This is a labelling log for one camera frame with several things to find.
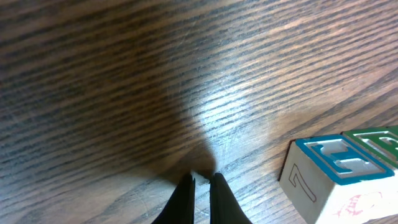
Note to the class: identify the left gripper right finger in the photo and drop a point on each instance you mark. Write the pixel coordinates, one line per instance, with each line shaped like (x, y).
(224, 207)

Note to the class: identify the dotted pattern wooden block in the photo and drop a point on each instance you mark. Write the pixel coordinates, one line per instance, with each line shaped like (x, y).
(381, 142)

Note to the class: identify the brown animal wooden block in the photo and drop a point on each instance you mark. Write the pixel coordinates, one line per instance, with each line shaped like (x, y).
(332, 179)

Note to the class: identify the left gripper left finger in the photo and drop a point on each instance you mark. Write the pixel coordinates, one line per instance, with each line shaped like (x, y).
(179, 209)

